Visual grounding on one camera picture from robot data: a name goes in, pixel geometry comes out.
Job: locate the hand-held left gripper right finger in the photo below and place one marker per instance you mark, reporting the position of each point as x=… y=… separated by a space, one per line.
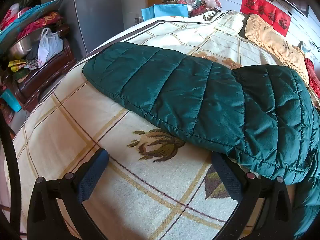
x=225 y=175

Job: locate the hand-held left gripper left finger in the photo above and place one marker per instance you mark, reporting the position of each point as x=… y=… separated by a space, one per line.
x=95 y=171

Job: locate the green puffer jacket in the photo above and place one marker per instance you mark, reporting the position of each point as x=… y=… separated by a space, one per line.
x=175 y=92

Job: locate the cream floral checked bed quilt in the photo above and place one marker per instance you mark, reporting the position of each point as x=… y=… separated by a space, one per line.
x=75 y=130

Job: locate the dark wooden cabinet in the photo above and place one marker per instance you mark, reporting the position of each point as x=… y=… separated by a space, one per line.
x=47 y=75

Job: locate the teal cup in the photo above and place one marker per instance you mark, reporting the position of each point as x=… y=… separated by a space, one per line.
x=11 y=101

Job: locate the red frilled pillow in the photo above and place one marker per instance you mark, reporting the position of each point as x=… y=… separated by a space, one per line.
x=313 y=77

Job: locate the white plastic bag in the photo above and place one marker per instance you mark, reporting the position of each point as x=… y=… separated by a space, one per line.
x=48 y=45

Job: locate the metal bowl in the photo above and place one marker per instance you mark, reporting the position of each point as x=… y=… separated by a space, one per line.
x=21 y=47

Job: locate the beige frilled pillow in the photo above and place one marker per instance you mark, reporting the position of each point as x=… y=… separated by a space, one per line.
x=270 y=37

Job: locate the cream checked pillow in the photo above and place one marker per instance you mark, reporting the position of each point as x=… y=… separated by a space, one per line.
x=231 y=22

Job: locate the grey refrigerator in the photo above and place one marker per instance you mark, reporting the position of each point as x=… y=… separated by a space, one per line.
x=100 y=17

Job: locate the blue paper bag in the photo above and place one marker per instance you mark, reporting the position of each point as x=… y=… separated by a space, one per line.
x=170 y=10

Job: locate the pink pig plush toy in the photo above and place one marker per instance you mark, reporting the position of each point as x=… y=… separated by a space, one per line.
x=211 y=0

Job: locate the red wall banner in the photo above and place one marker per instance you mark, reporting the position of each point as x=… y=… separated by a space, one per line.
x=265 y=12

